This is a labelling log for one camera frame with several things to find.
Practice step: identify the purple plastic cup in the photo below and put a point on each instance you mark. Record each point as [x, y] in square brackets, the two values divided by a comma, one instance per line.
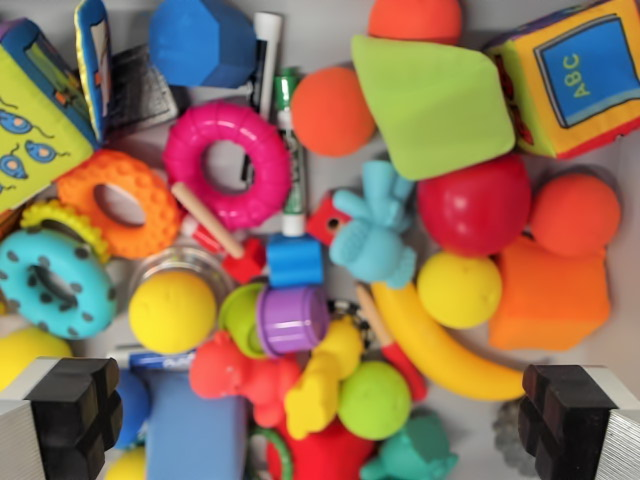
[292, 320]

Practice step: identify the orange foam block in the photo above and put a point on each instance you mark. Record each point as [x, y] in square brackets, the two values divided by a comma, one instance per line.
[550, 300]

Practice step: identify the teal rubber animal toy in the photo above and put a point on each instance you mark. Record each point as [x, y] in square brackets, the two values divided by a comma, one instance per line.
[415, 455]

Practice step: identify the blue wooden cylinder block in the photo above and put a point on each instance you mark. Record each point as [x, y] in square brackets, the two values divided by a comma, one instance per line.
[295, 262]

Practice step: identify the grey plastic bin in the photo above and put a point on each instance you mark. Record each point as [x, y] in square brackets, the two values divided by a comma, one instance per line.
[320, 35]

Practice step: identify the grey square sponge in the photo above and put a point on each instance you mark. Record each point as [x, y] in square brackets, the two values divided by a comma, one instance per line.
[137, 92]

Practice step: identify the red wooden block with hole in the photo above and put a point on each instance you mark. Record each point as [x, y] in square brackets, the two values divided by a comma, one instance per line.
[322, 220]

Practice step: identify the black silver gripper right finger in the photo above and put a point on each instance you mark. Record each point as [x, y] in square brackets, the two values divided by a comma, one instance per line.
[570, 420]

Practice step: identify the orange foam ball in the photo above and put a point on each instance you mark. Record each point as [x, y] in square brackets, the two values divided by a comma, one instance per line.
[415, 20]
[330, 112]
[575, 215]

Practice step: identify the green blue fabric flap cube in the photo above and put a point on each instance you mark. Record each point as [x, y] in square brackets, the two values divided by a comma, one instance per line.
[40, 125]

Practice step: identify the yellow rubber animal toy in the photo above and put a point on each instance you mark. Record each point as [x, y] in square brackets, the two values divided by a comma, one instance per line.
[320, 385]

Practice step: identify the grey toothed disc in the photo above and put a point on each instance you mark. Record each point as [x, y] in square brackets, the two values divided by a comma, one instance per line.
[507, 435]

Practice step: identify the yellow plastic banana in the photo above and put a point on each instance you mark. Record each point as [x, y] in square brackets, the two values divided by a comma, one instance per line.
[440, 355]

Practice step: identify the red white marker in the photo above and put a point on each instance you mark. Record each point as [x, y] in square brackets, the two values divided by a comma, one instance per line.
[200, 235]

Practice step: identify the red ball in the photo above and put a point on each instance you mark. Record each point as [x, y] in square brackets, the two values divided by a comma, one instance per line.
[475, 205]

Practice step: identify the green foam ball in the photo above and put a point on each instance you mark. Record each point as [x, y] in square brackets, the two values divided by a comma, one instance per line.
[375, 400]

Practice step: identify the blue foam rectangular block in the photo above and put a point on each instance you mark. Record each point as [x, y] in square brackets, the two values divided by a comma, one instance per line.
[195, 425]

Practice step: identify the wooden hammer with red head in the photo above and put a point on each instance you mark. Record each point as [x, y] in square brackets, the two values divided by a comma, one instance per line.
[215, 225]

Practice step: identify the blue foam octagonal block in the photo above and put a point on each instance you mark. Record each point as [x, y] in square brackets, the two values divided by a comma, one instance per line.
[200, 42]

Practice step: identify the blue foam ball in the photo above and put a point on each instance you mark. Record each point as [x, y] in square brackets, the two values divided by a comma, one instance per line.
[132, 410]

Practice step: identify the green whiteboard marker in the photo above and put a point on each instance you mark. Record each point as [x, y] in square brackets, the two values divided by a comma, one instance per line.
[294, 190]

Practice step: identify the blue whiteboard marker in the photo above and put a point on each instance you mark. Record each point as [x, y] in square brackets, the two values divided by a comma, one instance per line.
[155, 360]

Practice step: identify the orange ABC fabric cube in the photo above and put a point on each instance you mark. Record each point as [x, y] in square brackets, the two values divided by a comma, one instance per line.
[575, 80]

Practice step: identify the clear plastic rattle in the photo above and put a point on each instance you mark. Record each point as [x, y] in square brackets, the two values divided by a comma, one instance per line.
[155, 265]

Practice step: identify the yellow foam ball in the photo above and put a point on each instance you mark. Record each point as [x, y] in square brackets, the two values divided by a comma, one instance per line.
[30, 355]
[460, 290]
[172, 310]
[127, 465]

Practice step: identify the red rubber animal toy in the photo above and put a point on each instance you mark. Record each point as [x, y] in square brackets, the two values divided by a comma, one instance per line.
[235, 370]

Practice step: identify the green plastic cup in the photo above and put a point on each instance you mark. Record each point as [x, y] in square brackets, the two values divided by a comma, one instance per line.
[237, 315]

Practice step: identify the green foam block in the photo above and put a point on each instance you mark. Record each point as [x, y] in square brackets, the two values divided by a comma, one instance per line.
[435, 105]

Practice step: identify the light blue rubber toy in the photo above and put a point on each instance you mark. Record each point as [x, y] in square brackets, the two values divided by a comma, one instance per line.
[370, 240]

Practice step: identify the red plastic toy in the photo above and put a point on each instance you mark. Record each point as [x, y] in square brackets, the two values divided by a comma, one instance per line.
[325, 455]

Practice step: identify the black silver gripper left finger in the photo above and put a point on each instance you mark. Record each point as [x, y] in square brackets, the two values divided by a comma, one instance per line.
[70, 415]

